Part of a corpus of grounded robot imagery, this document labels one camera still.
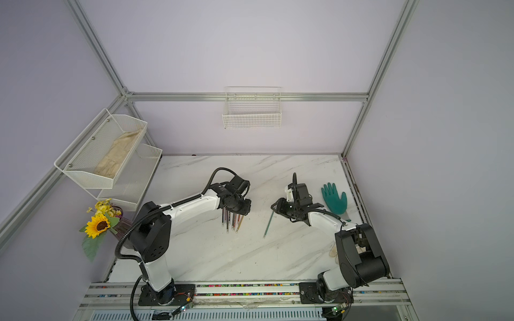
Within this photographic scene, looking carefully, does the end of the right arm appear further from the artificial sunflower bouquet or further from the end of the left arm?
the artificial sunflower bouquet

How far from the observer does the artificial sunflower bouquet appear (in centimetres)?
66

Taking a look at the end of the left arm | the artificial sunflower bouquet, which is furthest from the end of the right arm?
the artificial sunflower bouquet
